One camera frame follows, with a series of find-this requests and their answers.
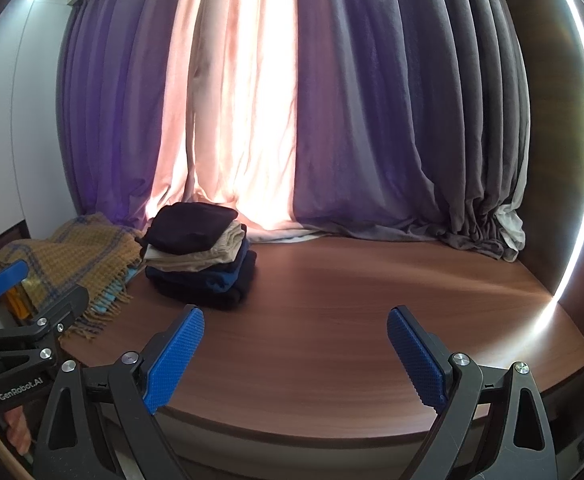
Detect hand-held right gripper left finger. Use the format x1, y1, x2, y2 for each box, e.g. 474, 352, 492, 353
32, 305, 205, 480

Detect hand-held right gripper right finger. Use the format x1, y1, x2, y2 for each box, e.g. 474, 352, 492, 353
387, 306, 558, 480

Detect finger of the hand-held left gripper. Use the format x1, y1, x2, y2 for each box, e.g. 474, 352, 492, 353
32, 285, 90, 343
0, 259, 29, 332

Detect black folded pants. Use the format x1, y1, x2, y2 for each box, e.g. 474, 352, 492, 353
149, 252, 259, 312

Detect blue folded pants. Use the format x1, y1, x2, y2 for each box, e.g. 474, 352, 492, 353
146, 244, 259, 292

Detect beige folded pants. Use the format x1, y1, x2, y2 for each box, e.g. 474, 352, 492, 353
140, 223, 249, 272

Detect person's left hand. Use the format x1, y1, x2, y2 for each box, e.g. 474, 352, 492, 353
2, 404, 35, 458

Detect yellow plaid fringed blanket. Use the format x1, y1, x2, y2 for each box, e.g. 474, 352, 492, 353
0, 211, 146, 345

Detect purple grey curtain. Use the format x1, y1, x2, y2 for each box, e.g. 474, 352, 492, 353
56, 0, 189, 232
292, 0, 531, 262

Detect purple and pink curtains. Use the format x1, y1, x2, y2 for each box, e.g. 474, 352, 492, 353
144, 0, 529, 264

